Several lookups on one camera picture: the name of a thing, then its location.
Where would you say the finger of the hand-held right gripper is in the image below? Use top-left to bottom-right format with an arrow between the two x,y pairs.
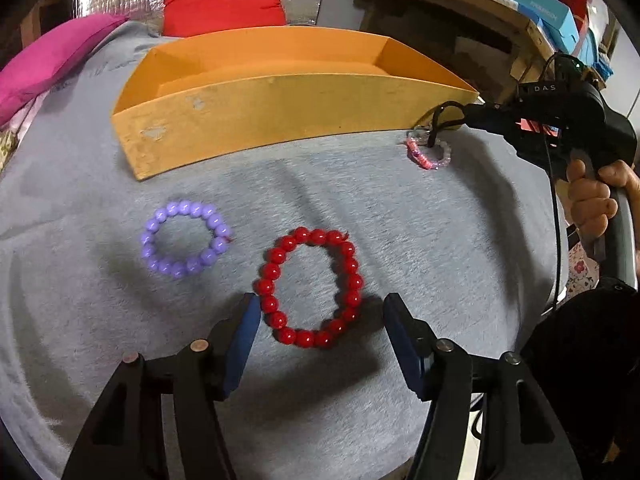
462,102 -> 523,136

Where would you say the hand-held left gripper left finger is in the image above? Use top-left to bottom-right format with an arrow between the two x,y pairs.
62,292 -> 262,480

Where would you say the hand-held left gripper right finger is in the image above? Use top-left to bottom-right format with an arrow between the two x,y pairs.
384,292 -> 583,480

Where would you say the black hair tie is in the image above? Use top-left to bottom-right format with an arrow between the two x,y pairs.
431,101 -> 468,146

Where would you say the red bead bracelet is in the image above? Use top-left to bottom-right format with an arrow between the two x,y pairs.
254,227 -> 364,348

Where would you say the orange cardboard box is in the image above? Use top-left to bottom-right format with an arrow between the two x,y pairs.
111,26 -> 480,181

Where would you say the person's right hand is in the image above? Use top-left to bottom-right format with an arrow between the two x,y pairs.
567,159 -> 640,244

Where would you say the light blue storage bin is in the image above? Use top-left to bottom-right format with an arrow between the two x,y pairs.
575,30 -> 614,74

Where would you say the red box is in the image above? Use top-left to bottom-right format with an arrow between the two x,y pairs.
557,0 -> 589,26

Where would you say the blue cardboard box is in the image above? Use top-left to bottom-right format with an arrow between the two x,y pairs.
477,0 -> 581,43

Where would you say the wooden bench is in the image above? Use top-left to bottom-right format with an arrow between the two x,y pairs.
317,0 -> 558,106

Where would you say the floral cloth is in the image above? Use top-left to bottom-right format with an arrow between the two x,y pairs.
566,225 -> 608,293
0,127 -> 21,171

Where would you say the grey blanket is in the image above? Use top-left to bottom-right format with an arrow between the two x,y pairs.
0,20 -> 571,480

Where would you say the person's dark clothing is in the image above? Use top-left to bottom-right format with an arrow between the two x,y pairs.
520,280 -> 640,480

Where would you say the pale pink sheet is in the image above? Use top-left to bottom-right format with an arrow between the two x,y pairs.
0,95 -> 48,136

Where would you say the magenta pillow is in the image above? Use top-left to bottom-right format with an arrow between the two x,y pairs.
0,12 -> 128,128

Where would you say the pink and clear bead bracelet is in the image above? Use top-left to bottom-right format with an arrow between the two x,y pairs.
406,127 -> 453,171

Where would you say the black cable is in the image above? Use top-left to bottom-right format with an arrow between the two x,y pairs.
542,52 -> 567,311

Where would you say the purple bead bracelet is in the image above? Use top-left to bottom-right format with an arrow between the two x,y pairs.
140,201 -> 232,278

